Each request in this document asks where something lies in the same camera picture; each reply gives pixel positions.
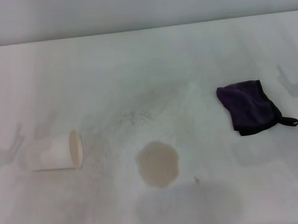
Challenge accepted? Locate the purple rag with black trim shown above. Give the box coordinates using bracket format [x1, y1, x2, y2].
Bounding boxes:
[216, 78, 298, 138]

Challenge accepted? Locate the white paper cup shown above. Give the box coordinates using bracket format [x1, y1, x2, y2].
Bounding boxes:
[21, 129, 84, 173]

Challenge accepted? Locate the brown water stain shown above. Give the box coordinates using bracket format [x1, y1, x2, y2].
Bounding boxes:
[134, 140, 181, 190]

